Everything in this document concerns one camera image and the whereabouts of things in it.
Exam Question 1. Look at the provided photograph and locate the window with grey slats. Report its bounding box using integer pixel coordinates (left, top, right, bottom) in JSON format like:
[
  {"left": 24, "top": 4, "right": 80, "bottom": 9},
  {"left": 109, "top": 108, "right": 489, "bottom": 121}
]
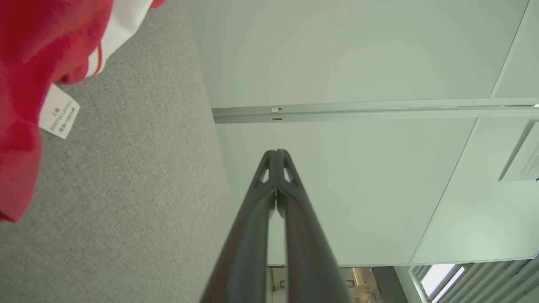
[{"left": 408, "top": 252, "right": 539, "bottom": 303}]

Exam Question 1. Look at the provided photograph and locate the aluminium wall rail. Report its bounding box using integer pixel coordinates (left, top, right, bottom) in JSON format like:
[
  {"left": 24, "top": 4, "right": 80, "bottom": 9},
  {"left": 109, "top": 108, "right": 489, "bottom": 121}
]
[{"left": 212, "top": 98, "right": 539, "bottom": 124}]

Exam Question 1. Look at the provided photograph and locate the white paper wall sign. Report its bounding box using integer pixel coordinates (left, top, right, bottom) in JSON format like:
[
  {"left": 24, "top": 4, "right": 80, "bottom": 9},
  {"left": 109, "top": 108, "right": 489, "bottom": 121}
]
[{"left": 499, "top": 120, "right": 539, "bottom": 182}]

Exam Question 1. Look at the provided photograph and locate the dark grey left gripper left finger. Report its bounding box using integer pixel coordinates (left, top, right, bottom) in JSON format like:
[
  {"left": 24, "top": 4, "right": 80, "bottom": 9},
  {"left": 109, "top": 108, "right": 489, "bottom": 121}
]
[{"left": 201, "top": 149, "right": 278, "bottom": 303}]

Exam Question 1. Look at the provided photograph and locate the grey fabric sofa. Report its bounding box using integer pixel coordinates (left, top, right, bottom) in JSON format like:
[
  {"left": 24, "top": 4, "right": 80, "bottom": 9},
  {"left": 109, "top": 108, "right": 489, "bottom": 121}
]
[{"left": 0, "top": 0, "right": 236, "bottom": 303}]

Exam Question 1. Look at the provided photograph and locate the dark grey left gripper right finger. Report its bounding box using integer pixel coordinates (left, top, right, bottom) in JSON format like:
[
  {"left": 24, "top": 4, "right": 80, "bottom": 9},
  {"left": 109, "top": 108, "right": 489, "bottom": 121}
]
[{"left": 276, "top": 149, "right": 352, "bottom": 303}]

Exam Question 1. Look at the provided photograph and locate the red white-trimmed basketball jersey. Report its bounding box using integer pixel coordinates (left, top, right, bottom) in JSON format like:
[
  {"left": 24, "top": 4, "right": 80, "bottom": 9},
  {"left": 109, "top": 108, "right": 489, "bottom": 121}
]
[{"left": 0, "top": 0, "right": 165, "bottom": 223}]

